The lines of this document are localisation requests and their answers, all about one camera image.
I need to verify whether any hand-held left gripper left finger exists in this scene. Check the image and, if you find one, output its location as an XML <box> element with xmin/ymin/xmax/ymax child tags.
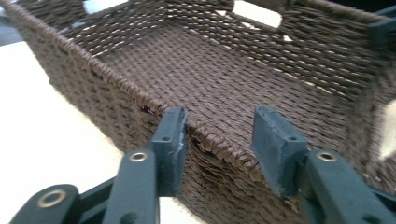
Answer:
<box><xmin>148</xmin><ymin>105</ymin><xmax>190</xmax><ymax>198</ymax></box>

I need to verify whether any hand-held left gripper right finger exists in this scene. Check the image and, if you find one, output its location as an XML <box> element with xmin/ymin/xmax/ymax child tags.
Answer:
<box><xmin>250</xmin><ymin>105</ymin><xmax>309</xmax><ymax>199</ymax></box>

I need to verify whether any brown woven basket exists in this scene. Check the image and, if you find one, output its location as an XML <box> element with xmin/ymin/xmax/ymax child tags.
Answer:
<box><xmin>0</xmin><ymin>0</ymin><xmax>396</xmax><ymax>224</ymax></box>

